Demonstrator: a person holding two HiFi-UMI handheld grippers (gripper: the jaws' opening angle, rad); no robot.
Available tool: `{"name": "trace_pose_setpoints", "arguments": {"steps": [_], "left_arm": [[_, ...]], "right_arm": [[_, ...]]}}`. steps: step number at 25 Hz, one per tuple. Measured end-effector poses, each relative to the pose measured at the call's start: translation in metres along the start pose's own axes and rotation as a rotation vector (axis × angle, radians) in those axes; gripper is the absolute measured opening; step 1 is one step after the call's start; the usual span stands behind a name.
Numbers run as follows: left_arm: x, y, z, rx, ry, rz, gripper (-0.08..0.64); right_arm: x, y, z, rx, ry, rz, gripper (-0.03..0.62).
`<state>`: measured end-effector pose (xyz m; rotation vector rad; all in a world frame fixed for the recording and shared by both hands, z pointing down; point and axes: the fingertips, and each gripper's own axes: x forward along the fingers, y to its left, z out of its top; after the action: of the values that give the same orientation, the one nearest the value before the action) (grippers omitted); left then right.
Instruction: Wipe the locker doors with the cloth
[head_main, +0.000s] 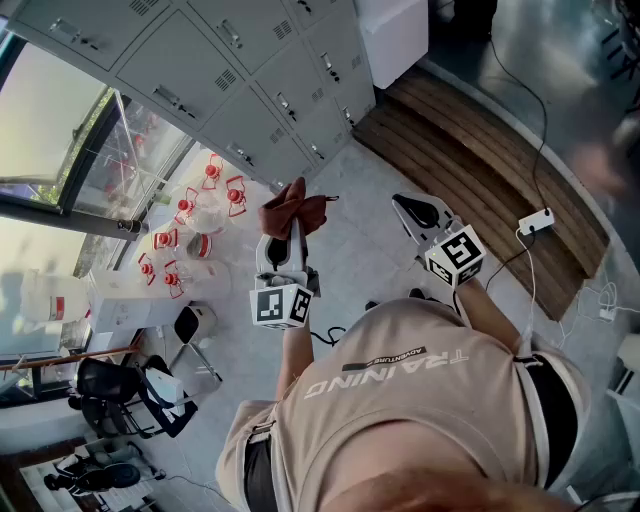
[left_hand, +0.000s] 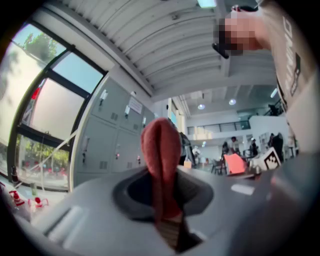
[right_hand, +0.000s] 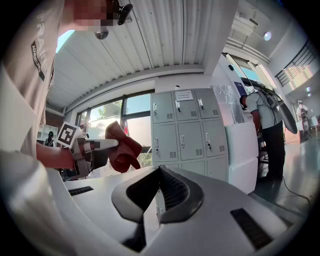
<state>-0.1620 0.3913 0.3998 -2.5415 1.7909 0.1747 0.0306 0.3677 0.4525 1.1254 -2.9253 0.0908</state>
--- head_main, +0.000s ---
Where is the white flat box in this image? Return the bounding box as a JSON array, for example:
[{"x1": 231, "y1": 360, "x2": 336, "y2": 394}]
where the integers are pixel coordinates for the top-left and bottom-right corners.
[{"x1": 143, "y1": 367, "x2": 186, "y2": 417}]

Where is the black floor fan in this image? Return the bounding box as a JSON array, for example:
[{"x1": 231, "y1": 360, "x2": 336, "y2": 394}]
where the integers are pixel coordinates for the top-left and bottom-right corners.
[{"x1": 43, "y1": 452, "x2": 142, "y2": 497}]

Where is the red-brown wiping cloth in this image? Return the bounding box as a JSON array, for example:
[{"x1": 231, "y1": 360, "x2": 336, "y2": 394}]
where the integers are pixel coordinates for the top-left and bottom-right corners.
[{"x1": 257, "y1": 176, "x2": 340, "y2": 240}]

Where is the white power strip cable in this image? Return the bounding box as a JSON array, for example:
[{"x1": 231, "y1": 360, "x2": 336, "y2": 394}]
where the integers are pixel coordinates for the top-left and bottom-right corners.
[{"x1": 514, "y1": 227, "x2": 540, "y2": 351}]

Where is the white charger with cable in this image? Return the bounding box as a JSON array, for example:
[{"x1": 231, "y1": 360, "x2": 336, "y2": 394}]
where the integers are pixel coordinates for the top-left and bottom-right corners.
[{"x1": 557, "y1": 279, "x2": 640, "y2": 351}]

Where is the person's left forearm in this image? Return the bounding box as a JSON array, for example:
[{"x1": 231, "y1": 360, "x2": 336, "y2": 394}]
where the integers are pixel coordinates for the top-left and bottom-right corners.
[{"x1": 275, "y1": 324, "x2": 321, "y2": 401}]

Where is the white device black face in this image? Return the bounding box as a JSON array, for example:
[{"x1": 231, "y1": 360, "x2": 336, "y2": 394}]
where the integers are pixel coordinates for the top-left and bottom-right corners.
[{"x1": 173, "y1": 302, "x2": 220, "y2": 346}]

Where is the person's right forearm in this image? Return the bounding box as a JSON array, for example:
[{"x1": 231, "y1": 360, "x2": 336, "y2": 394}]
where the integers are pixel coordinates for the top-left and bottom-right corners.
[{"x1": 452, "y1": 277, "x2": 524, "y2": 354}]

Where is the person's beige shirt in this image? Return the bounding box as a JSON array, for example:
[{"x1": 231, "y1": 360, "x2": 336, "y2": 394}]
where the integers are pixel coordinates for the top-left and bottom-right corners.
[{"x1": 215, "y1": 297, "x2": 591, "y2": 512}]

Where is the black office chair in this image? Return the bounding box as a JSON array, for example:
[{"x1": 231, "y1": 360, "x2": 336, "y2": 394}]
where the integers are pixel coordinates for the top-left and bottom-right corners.
[{"x1": 74, "y1": 353, "x2": 200, "y2": 442}]

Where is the white plastic canister red label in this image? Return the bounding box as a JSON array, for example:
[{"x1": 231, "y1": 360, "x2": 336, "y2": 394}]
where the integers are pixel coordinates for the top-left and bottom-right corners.
[{"x1": 18, "y1": 268, "x2": 92, "y2": 325}]

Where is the brown wooden pole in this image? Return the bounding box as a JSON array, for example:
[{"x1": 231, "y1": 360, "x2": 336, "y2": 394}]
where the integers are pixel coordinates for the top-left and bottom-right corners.
[{"x1": 0, "y1": 346, "x2": 137, "y2": 372}]

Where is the group of red-capped water jugs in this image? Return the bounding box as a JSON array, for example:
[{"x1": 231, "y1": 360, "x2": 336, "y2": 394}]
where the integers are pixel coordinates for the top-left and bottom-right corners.
[{"x1": 134, "y1": 152, "x2": 249, "y2": 301}]

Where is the brown wooden slat platform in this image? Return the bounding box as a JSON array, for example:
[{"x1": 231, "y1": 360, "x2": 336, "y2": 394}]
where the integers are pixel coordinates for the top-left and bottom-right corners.
[{"x1": 352, "y1": 67, "x2": 611, "y2": 322}]

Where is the white cardboard box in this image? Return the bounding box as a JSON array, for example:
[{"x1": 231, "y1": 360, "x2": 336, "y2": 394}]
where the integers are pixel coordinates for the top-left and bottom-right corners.
[{"x1": 85, "y1": 264, "x2": 197, "y2": 335}]

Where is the black power cable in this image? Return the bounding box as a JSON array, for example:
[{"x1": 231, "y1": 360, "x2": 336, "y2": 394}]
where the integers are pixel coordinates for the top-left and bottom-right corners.
[{"x1": 487, "y1": 38, "x2": 549, "y2": 217}]

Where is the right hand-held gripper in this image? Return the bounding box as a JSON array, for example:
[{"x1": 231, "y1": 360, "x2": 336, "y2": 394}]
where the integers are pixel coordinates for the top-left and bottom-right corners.
[{"x1": 392, "y1": 191, "x2": 488, "y2": 290}]

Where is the grey metal stool frame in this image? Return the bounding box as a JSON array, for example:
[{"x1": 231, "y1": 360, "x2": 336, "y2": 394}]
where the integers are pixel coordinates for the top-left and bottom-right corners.
[{"x1": 168, "y1": 339, "x2": 225, "y2": 399}]

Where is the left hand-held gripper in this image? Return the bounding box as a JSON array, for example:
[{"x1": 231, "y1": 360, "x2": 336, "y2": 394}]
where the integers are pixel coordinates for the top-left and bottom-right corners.
[{"x1": 248, "y1": 217, "x2": 322, "y2": 331}]

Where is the white power strip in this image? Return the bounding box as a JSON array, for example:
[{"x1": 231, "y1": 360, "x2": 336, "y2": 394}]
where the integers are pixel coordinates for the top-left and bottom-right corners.
[{"x1": 517, "y1": 207, "x2": 556, "y2": 236}]

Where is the grey metal locker door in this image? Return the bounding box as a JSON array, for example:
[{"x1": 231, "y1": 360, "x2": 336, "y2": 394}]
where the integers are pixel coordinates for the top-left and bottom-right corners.
[{"x1": 248, "y1": 35, "x2": 336, "y2": 137}]

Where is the grey metal locker cabinet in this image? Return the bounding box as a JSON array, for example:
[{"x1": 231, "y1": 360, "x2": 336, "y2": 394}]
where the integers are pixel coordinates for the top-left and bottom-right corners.
[{"x1": 5, "y1": 0, "x2": 377, "y2": 194}]

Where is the black framed glass window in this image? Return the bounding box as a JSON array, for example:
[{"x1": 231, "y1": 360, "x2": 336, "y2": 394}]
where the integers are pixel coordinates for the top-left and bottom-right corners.
[{"x1": 0, "y1": 34, "x2": 197, "y2": 241}]

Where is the black looped floor cable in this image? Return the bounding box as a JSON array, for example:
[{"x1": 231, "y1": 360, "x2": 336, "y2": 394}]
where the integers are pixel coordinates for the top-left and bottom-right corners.
[{"x1": 309, "y1": 324, "x2": 348, "y2": 348}]

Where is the person's dark shoulder strap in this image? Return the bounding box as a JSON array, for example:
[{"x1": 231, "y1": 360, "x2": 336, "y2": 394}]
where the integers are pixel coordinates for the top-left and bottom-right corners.
[
  {"x1": 243, "y1": 422, "x2": 277, "y2": 512},
  {"x1": 512, "y1": 352, "x2": 580, "y2": 491}
]

